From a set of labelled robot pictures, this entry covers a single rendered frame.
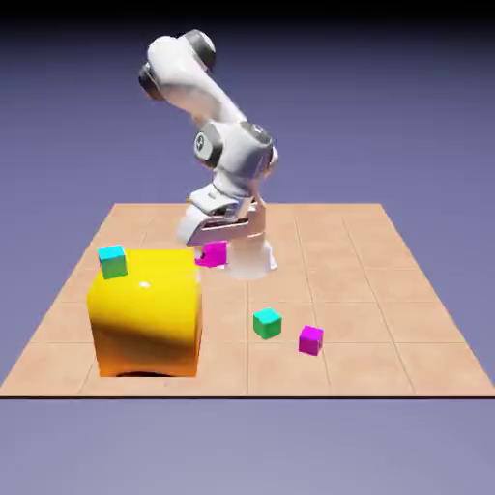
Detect large yellow box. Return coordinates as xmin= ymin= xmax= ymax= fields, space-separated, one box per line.
xmin=86 ymin=248 xmax=204 ymax=379

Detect small magenta cube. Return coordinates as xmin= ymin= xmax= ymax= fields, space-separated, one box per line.
xmin=194 ymin=240 xmax=229 ymax=269
xmin=298 ymin=325 xmax=325 ymax=357

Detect small green cube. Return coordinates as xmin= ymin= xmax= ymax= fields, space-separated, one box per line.
xmin=97 ymin=244 xmax=130 ymax=280
xmin=252 ymin=307 xmax=283 ymax=341

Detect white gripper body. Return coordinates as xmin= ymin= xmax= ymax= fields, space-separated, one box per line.
xmin=176 ymin=206 xmax=252 ymax=248

